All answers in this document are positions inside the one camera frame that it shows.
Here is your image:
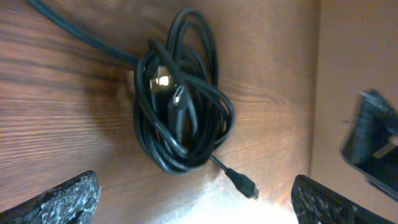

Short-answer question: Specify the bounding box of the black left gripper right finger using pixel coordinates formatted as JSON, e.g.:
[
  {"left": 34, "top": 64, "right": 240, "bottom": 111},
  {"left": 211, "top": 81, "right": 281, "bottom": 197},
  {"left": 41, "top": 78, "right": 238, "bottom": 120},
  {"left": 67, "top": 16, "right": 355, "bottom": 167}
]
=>
[{"left": 291, "top": 174, "right": 393, "bottom": 224}]

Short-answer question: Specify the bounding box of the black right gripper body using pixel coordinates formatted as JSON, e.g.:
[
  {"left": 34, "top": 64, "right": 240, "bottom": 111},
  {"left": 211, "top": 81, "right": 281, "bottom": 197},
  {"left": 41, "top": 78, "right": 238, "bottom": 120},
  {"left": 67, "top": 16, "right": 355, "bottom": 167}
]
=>
[{"left": 341, "top": 90, "right": 397, "bottom": 200}]

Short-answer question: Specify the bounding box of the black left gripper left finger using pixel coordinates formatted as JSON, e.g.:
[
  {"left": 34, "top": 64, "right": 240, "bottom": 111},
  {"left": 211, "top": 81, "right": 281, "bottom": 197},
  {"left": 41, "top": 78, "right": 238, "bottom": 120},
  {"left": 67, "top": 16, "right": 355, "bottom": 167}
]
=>
[{"left": 1, "top": 170, "right": 101, "bottom": 224}]

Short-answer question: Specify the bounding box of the black USB cable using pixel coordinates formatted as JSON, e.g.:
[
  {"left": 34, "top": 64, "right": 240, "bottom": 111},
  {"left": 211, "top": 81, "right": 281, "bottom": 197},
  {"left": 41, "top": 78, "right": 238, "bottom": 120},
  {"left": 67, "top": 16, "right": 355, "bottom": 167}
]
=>
[{"left": 26, "top": 0, "right": 260, "bottom": 201}]

